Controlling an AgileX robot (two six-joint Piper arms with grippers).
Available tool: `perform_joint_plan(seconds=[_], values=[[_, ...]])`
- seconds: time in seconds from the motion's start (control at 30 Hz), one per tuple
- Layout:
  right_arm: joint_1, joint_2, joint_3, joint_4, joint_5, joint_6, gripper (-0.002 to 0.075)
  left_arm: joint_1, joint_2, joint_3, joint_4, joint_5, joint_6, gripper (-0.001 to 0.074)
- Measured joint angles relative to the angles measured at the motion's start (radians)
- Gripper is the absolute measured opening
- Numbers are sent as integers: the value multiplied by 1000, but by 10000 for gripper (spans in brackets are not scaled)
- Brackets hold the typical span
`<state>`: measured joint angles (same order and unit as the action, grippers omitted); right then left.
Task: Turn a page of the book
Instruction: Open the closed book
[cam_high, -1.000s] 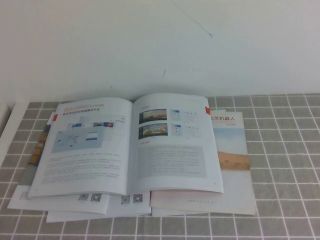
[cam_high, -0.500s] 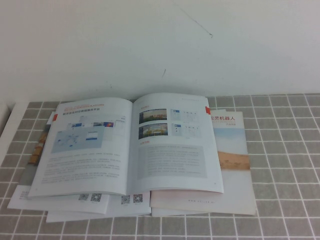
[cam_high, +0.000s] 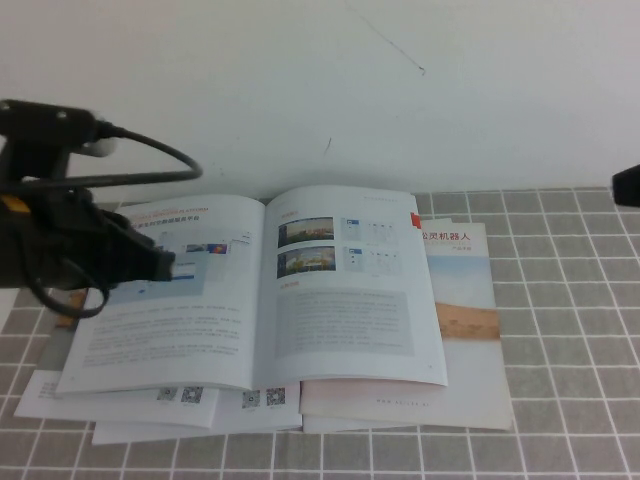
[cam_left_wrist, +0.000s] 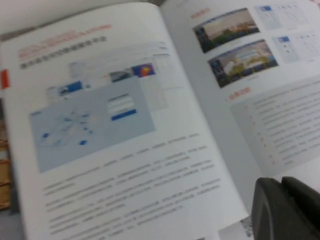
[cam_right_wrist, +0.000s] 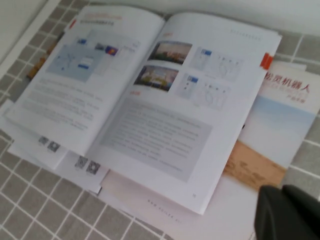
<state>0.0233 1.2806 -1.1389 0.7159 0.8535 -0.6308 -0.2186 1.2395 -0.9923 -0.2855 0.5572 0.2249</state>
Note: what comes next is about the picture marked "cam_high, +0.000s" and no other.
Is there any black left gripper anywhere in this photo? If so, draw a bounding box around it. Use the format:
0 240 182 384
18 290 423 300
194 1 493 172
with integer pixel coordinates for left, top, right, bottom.
0 189 177 292

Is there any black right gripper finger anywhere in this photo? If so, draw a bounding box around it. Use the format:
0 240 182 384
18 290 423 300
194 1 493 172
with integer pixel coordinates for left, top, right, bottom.
613 183 640 207
613 162 640 189

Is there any white printed book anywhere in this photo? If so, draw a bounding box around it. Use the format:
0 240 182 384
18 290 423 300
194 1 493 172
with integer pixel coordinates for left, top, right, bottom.
55 184 449 396

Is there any brochure with yellow boxes photo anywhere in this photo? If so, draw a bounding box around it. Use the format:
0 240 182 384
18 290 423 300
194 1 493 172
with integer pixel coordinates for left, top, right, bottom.
38 289 87 374

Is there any white brochure with QR codes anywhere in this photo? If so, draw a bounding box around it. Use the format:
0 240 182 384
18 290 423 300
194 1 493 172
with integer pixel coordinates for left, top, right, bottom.
92 380 474 446
13 369 220 432

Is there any grey checked tablecloth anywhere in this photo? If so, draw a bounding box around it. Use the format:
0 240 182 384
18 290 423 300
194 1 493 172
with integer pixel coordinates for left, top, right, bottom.
0 185 640 480

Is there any brochure with red Chinese title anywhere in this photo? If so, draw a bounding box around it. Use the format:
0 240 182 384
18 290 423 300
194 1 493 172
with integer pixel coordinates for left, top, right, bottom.
298 217 515 432

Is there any black left camera cable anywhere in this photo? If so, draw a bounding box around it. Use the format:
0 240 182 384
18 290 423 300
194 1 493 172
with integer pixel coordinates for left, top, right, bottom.
0 119 204 317

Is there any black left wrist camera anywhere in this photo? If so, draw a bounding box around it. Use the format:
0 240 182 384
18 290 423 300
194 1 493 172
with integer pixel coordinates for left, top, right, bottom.
0 98 120 191

